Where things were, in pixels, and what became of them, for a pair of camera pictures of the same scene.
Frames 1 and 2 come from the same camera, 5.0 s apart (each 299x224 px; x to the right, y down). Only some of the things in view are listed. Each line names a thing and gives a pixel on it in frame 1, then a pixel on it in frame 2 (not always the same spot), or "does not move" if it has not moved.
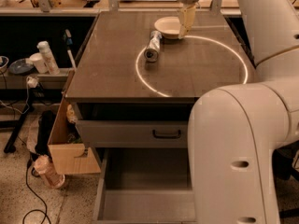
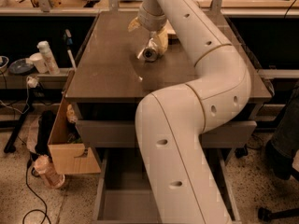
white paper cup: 39,63 does not move
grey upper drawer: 135,125 does not move
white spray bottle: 49,58 does not move
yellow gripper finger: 186,17 -> 162,42
